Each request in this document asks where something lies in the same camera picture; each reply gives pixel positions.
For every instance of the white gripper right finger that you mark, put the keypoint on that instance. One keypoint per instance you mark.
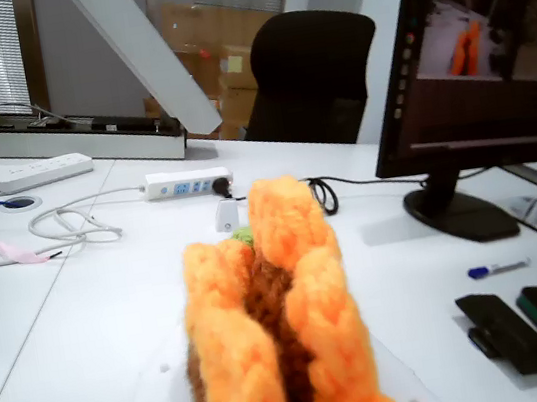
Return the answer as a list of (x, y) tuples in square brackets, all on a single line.
[(411, 392)]

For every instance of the crochet sunflower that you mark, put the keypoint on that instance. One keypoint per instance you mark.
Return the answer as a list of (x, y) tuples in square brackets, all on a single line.
[(314, 305)]

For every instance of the black stapler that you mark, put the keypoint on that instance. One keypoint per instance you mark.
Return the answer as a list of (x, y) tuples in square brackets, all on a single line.
[(503, 333)]

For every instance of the blue capped marker pen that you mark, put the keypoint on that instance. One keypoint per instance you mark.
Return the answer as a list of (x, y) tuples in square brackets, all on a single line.
[(506, 266)]

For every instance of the small white adapter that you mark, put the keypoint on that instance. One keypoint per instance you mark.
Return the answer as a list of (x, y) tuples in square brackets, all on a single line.
[(227, 217)]

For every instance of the pink ribbon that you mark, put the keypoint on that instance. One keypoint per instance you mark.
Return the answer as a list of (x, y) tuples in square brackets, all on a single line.
[(13, 249)]

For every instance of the white power strip blue sockets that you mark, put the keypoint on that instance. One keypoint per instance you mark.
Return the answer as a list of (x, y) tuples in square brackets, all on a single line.
[(158, 189)]

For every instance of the round desk grommet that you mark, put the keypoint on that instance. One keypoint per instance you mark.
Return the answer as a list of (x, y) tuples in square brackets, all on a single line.
[(21, 202)]

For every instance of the plain white power strip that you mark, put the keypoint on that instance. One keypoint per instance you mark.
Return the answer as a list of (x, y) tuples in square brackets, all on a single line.
[(42, 171)]

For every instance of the black computer monitor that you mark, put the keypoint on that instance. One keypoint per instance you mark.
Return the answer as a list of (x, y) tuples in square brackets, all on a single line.
[(478, 114)]

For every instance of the long black bar device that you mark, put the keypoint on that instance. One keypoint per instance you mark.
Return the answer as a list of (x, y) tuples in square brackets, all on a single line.
[(136, 125)]

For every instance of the black office chair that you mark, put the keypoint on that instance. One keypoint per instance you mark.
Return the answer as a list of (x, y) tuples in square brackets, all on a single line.
[(311, 78)]

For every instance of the yellow note on box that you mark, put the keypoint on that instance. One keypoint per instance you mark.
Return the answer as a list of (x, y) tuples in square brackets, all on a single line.
[(234, 63)]

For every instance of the white slanted beam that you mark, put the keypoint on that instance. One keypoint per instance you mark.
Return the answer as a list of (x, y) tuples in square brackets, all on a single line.
[(145, 52)]

